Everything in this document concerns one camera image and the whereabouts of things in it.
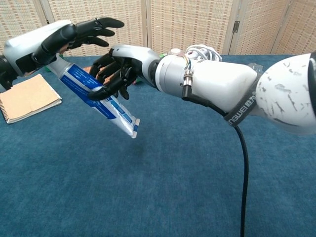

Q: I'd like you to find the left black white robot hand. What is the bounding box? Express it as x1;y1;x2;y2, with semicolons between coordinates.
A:
3;16;125;77

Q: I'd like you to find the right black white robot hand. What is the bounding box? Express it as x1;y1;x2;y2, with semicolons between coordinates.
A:
87;44;161;101

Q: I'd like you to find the blue white toothpaste tube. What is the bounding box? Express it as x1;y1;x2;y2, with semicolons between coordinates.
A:
46;53;141;139

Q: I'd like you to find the tan spiral notebook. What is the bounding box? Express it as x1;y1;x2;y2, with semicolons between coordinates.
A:
0;74;63;124

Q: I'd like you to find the woven folding screen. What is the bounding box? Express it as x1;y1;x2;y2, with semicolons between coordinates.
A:
0;0;316;59

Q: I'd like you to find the blue table cloth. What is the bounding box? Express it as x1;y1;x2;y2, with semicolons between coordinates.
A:
0;54;316;237

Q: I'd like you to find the clear bottle with red label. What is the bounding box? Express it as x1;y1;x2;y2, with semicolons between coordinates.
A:
248;63;264;75

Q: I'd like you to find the black printed velcro strap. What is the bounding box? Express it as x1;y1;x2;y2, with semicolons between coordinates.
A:
223;71;264;127

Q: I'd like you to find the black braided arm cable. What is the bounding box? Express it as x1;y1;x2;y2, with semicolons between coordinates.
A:
182;83;249;237

